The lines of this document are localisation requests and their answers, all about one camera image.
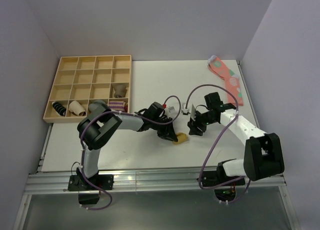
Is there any beige rolled sock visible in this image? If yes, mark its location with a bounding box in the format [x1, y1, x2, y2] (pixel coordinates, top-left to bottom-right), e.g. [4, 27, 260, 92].
[68, 100, 86, 117]

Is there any aluminium mounting rail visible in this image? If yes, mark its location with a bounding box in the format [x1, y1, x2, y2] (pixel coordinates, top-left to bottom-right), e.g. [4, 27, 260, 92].
[24, 162, 287, 195]

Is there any brown rolled sock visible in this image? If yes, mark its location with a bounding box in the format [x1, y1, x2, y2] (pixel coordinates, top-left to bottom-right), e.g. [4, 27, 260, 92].
[110, 82, 129, 98]

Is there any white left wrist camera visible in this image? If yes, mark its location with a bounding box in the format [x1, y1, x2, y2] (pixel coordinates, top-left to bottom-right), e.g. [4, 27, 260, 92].
[165, 106, 175, 113]

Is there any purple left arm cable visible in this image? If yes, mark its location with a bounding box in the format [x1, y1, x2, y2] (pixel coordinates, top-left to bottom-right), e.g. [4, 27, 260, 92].
[69, 94, 182, 211]

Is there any pink patterned sock pair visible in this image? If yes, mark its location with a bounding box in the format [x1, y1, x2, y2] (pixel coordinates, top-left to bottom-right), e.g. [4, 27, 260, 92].
[207, 55, 244, 106]

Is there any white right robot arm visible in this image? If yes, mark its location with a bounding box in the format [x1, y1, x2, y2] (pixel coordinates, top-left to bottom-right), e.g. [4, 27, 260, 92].
[187, 92, 285, 188]

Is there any yellow sock pair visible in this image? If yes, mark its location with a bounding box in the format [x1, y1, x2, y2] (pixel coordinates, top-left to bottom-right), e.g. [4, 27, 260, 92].
[172, 132, 189, 145]

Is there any black white striped rolled sock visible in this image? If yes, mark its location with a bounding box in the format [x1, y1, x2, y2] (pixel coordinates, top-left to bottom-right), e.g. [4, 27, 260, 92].
[51, 101, 67, 117]

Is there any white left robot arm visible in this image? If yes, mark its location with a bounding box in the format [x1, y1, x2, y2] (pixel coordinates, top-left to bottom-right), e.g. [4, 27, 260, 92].
[77, 100, 178, 190]

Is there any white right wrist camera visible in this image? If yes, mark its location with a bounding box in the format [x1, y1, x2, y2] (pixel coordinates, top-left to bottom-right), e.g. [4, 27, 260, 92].
[181, 103, 196, 121]

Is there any grey rolled sock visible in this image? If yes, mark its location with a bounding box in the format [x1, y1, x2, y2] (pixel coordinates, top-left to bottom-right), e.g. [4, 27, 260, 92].
[88, 99, 106, 112]

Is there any wooden compartment tray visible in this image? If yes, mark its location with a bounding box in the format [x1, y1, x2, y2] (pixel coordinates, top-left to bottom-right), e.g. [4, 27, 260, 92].
[43, 55, 132, 123]

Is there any purple striped rolled sock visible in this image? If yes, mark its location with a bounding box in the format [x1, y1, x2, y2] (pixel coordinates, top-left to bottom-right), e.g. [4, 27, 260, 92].
[108, 101, 128, 113]

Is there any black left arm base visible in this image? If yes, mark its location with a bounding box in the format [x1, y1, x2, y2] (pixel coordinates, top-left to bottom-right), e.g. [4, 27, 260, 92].
[67, 169, 114, 206]

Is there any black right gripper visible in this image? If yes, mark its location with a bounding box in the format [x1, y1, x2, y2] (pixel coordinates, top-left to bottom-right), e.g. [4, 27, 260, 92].
[187, 109, 217, 137]

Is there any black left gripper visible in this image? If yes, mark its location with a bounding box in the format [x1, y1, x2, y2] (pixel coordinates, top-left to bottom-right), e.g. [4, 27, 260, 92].
[150, 117, 177, 143]

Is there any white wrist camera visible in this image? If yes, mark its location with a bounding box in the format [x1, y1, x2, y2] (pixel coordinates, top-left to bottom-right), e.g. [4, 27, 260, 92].
[181, 103, 196, 121]
[165, 106, 175, 113]

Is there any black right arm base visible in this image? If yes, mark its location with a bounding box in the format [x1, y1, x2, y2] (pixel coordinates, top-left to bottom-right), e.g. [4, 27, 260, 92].
[196, 163, 246, 204]

